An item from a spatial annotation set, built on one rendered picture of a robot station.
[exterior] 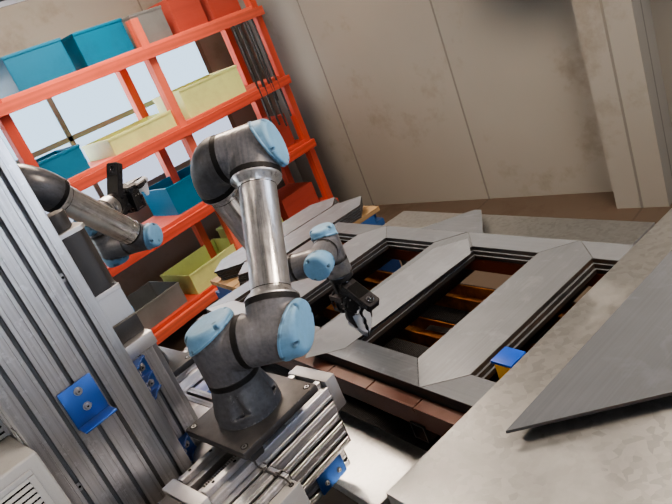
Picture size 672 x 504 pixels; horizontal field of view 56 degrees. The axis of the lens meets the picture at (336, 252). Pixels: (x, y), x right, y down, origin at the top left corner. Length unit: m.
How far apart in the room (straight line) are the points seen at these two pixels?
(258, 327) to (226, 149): 0.41
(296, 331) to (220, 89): 3.77
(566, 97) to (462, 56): 0.77
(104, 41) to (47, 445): 3.41
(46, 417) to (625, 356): 1.06
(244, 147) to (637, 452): 0.93
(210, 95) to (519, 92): 2.19
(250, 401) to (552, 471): 0.63
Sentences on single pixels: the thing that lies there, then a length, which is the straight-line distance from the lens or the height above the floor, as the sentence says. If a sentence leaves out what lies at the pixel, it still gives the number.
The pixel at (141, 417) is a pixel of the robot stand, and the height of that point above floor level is 1.12.
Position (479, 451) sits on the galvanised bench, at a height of 1.05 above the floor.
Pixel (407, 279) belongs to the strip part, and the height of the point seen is 0.85.
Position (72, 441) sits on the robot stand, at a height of 1.18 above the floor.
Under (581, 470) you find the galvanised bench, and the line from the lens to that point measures 1.00.
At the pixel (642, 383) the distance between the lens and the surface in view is 1.09.
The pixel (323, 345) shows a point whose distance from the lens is 1.91.
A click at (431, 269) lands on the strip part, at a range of 2.11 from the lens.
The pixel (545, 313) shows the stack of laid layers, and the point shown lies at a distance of 1.75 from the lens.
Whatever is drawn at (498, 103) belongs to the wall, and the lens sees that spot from 4.58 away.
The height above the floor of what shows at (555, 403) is 1.07.
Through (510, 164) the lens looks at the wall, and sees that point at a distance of 4.72.
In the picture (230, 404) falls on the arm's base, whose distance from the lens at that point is 1.36.
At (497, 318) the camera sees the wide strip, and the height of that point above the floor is 0.85.
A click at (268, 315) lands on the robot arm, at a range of 1.25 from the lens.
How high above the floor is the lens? 1.76
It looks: 21 degrees down
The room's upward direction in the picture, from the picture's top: 22 degrees counter-clockwise
